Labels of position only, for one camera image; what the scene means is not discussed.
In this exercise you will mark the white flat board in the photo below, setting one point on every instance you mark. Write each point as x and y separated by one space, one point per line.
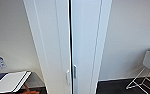
11 81

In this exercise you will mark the white shell bar stool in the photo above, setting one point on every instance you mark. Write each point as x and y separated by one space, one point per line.
147 65

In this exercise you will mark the orange crossed frame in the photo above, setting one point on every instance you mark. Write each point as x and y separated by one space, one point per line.
27 89

